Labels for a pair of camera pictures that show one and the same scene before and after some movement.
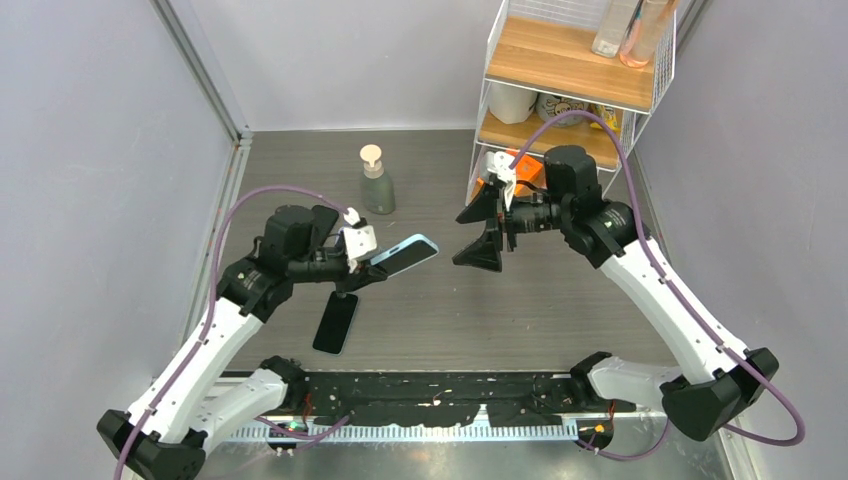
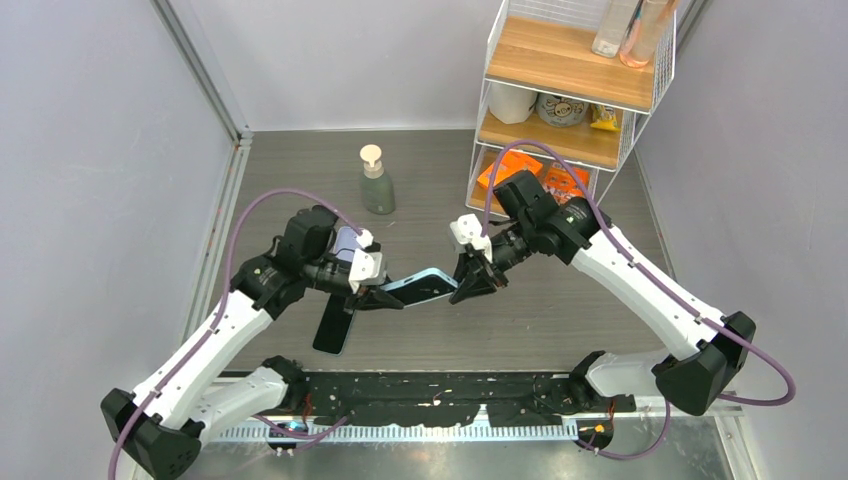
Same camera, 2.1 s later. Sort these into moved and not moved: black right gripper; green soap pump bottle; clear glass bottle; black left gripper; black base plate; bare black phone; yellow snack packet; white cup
Moved: black left gripper; black right gripper
Not moved: clear glass bottle; green soap pump bottle; yellow snack packet; bare black phone; white cup; black base plate
